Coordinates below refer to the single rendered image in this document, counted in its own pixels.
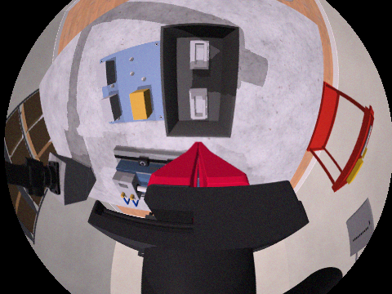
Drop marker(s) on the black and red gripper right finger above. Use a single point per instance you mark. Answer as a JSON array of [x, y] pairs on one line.
[[216, 172]]

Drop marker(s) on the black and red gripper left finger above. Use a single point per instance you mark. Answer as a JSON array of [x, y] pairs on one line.
[[180, 171]]

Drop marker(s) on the yellow rectangular block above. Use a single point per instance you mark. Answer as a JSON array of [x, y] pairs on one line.
[[141, 104]]

